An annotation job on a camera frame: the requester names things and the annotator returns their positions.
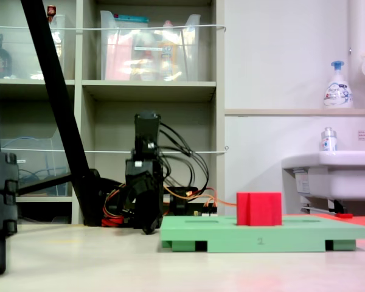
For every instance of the beige shelf unit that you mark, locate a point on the beige shelf unit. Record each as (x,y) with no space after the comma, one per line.
(146,88)

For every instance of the large clear plastic bin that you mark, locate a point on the large clear plastic bin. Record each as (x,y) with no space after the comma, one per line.
(149,54)

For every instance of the black tripod brace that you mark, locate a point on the black tripod brace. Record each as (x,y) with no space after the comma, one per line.
(45,182)

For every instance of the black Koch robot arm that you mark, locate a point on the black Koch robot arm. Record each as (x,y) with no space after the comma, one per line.
(146,130)

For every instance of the notched black tripod leg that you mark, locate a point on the notched black tripod leg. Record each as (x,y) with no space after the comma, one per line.
(0,194)

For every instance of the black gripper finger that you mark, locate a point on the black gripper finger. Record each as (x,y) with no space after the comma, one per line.
(155,203)
(141,210)

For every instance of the red cross columnar block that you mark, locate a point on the red cross columnar block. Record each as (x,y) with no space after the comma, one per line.
(258,210)

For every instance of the orange labelled bottle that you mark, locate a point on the orange labelled bottle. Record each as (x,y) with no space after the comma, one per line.
(168,51)

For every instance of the pink package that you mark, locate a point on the pink package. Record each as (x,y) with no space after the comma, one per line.
(117,57)

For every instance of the dark glass bottle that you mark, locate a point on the dark glass bottle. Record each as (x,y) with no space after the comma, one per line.
(2,61)

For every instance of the green shape hole board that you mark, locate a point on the green shape hole board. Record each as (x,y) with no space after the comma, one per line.
(261,235)

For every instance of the small clear sanitizer bottle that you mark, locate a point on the small clear sanitizer bottle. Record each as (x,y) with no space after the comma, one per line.
(329,141)

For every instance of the white foam soap dispenser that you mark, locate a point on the white foam soap dispenser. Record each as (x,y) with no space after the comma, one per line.
(337,91)

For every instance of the brown capped bottle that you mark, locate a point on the brown capped bottle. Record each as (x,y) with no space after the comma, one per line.
(51,12)

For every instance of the white sink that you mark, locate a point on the white sink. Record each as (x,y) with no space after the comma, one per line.
(337,176)

